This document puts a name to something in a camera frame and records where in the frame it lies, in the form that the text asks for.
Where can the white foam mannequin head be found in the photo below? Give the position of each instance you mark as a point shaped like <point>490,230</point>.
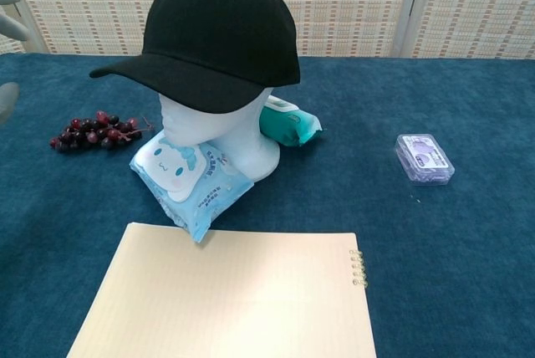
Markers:
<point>234,140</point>

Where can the clear purple plastic box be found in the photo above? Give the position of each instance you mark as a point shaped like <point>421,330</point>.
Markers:
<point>424,159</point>

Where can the bamboo folding screen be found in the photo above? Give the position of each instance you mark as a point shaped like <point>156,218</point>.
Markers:
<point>355,6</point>

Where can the black cap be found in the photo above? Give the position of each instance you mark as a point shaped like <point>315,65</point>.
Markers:
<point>217,40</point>

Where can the dark red grape bunch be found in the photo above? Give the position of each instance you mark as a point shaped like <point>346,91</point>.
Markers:
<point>92,130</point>

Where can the teal wet wipes pack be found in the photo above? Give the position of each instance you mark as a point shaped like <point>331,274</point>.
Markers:
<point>288,128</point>

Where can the light blue wet wipes pack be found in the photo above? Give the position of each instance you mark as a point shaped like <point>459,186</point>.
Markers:
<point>196,190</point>

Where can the blue table cloth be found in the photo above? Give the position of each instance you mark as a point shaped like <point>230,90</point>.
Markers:
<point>418,249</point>

